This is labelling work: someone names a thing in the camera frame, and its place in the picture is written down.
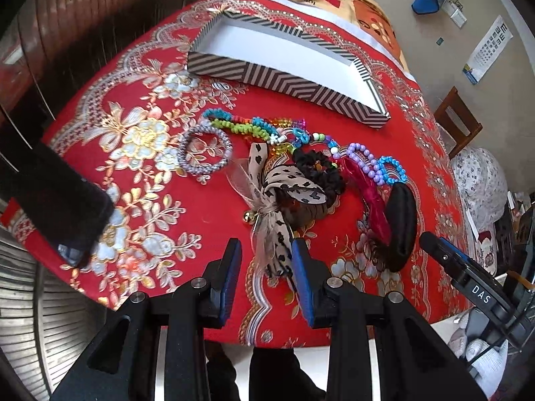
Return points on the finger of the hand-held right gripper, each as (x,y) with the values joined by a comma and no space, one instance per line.
(434,246)

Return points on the person's dark trousers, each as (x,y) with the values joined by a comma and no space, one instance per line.
(271,376)

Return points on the brown scrunchie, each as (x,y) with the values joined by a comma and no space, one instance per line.
(305,211)

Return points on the red floral tablecloth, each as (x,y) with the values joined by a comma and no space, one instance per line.
(138,192)

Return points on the black smartphone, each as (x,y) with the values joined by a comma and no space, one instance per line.
(54,200)

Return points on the white floral cushion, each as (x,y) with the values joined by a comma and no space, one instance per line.
(480,188)

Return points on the orange printed blanket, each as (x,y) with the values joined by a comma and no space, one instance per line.
(359,4)

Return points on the black scrunchie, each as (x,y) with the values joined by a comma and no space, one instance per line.
(307,161)

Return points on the magenta hair bow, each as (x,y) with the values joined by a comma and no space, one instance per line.
(372,200)

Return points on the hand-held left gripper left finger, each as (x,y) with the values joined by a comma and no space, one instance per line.
(231,277)

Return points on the person's right hand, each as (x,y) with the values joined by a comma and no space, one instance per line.
(480,349)

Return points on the leopard print hair bow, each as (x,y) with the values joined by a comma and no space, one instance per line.
(288,179)

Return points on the wall chart poster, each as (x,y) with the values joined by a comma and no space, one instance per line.
(489,48)

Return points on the wooden chair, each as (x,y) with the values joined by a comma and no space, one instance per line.
(457,117)

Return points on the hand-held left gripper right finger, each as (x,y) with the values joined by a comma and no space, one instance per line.
(301,280)

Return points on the striped cardboard box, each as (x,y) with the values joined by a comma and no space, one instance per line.
(267,77)

